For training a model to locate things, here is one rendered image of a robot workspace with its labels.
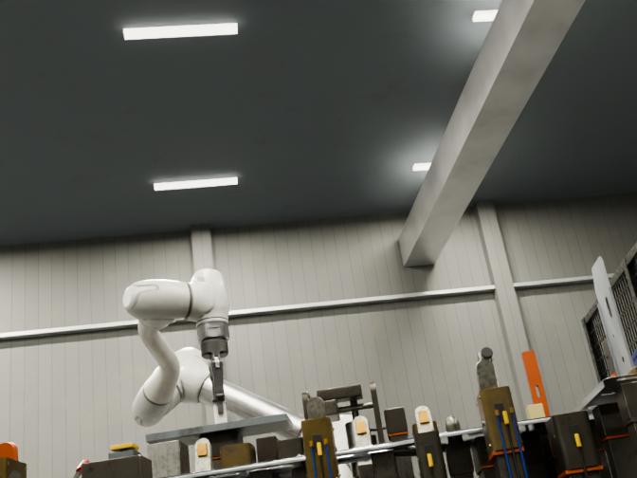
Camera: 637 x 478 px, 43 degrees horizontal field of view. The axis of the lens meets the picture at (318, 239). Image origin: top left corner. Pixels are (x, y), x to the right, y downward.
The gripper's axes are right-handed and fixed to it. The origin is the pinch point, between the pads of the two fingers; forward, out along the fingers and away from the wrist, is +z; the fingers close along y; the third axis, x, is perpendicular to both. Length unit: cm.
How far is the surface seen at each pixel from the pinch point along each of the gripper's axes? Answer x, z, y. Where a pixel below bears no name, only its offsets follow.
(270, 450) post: 10.0, 13.4, 18.1
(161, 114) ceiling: 8, -529, -672
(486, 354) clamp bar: 62, 0, 39
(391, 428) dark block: 38.4, 12.8, 26.6
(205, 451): -5.8, 12.5, 20.8
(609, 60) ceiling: 577, -528, -572
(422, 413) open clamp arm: 45, 11, 32
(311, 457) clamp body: 12, 23, 61
